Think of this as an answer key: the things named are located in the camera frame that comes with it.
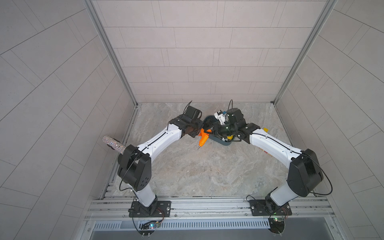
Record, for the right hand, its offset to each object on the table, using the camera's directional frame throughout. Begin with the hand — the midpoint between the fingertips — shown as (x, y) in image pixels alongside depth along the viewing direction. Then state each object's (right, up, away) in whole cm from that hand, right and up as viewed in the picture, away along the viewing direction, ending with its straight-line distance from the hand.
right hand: (206, 132), depth 78 cm
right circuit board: (+32, -42, -10) cm, 54 cm away
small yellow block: (+42, -1, +24) cm, 49 cm away
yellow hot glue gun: (+11, -2, -8) cm, 14 cm away
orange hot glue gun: (-1, -2, -2) cm, 3 cm away
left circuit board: (-27, -41, -13) cm, 51 cm away
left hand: (+1, +4, +8) cm, 9 cm away
